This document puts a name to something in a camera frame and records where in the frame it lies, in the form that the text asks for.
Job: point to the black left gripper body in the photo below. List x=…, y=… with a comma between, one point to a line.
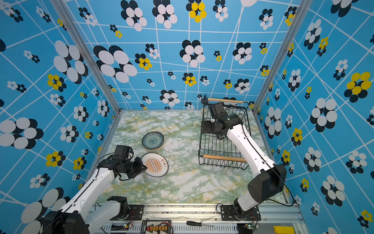
x=133, y=167

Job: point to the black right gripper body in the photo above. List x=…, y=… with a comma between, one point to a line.
x=211, y=127

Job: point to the white plate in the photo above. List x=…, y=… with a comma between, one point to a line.
x=153, y=141
x=157, y=165

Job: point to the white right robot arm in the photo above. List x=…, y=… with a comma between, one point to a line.
x=269, y=178

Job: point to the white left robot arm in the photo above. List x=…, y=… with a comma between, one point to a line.
x=75, y=217

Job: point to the glass jar with black lid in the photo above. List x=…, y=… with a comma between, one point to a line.
x=205, y=104

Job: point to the black terminal board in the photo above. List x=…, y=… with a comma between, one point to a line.
x=156, y=227

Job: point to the black screwdriver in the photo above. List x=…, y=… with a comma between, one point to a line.
x=198, y=224

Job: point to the yellow box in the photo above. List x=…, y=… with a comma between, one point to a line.
x=283, y=230

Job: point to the wooden rack handle far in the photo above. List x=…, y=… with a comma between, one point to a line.
x=225, y=100

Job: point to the black wire dish rack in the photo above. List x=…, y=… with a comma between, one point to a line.
x=210, y=144

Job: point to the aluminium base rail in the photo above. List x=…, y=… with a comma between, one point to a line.
x=260, y=221

